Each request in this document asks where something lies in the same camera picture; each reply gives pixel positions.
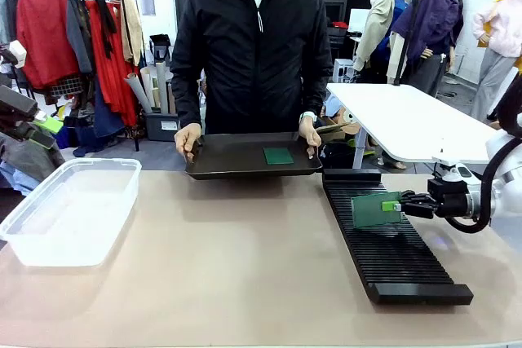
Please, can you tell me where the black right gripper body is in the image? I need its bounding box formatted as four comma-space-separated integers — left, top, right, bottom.
431, 192, 471, 218

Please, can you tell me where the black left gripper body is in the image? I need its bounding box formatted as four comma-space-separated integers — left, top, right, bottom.
0, 85, 41, 140

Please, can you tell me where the green PCB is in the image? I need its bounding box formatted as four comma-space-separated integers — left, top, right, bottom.
262, 146, 294, 165
350, 192, 404, 230

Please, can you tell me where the black plastic tray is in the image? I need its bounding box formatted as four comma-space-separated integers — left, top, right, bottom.
184, 131, 324, 181

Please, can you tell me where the person's left forearm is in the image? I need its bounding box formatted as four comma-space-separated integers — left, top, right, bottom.
300, 66, 334, 117

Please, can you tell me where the person's right forearm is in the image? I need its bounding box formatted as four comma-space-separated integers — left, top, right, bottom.
170, 66, 203, 129

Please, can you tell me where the person's left hand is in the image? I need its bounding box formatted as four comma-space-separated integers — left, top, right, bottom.
298, 118, 323, 160

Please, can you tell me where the person's right hand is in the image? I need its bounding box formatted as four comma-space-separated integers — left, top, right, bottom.
174, 122, 204, 161

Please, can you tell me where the grey garment pile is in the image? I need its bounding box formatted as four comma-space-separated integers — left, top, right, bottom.
0, 135, 66, 194

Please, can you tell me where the checked garment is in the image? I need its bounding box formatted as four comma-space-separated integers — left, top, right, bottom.
51, 74, 85, 99

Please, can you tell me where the dark blue garment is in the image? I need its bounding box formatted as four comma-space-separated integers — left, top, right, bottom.
75, 78, 126, 148

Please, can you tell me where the black slotted PCB rack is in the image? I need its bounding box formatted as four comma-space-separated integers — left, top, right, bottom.
321, 168, 475, 306

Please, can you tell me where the red jacket on hanger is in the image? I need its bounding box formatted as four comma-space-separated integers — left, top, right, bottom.
15, 0, 81, 90

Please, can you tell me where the red dress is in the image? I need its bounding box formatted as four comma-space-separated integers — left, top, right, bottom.
84, 0, 139, 128

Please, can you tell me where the white table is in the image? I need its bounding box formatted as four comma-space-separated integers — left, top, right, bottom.
325, 82, 509, 170

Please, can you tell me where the clear plastic bin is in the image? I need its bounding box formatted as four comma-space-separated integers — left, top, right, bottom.
0, 157, 143, 267

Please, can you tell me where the pale grey hanging garment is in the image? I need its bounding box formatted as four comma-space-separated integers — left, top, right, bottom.
0, 0, 20, 46

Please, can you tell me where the wide grey paper roll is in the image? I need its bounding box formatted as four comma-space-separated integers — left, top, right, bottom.
124, 72, 153, 114

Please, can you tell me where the beige paper roll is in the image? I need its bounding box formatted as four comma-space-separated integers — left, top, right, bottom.
139, 64, 158, 111

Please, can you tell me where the dark storage crate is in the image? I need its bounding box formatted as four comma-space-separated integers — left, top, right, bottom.
144, 111, 180, 143

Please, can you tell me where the black scarf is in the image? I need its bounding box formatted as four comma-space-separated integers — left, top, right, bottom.
94, 0, 118, 60

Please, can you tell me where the tall grey paper roll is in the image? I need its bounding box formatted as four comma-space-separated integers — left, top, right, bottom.
155, 60, 170, 115

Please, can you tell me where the beige hanging garment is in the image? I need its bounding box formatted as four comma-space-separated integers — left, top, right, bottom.
120, 0, 144, 67

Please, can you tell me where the light blue cloth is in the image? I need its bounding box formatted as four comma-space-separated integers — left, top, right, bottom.
325, 94, 347, 121

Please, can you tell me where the black open case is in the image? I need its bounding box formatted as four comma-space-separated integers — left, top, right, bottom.
148, 33, 173, 67

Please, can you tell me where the black stand pole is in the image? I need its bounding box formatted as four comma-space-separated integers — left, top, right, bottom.
393, 0, 422, 86

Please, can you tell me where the white computer case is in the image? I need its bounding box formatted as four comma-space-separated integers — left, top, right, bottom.
333, 58, 356, 82

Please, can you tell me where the mannequin in purple jacket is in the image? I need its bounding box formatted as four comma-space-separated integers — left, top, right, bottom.
391, 0, 465, 96

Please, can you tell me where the black and red chair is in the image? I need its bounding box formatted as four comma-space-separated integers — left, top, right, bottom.
327, 20, 348, 59

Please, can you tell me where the mannequin in beige trench coat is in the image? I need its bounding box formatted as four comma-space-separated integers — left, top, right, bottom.
352, 0, 425, 84

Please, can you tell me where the mannequin in pink hoodie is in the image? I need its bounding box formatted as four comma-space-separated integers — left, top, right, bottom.
472, 0, 522, 119

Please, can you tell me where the white board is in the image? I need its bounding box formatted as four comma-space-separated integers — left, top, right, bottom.
348, 8, 370, 33

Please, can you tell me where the person in black jacket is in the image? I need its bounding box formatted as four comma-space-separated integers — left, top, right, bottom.
170, 0, 334, 137

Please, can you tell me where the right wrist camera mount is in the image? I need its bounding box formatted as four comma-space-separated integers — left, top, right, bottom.
427, 155, 474, 195

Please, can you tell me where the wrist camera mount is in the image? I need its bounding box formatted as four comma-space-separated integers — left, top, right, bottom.
427, 155, 474, 195
0, 40, 29, 68

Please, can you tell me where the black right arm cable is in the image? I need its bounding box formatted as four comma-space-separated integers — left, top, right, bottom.
444, 74, 522, 235

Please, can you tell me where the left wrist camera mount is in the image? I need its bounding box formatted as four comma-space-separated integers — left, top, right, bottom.
0, 40, 29, 68

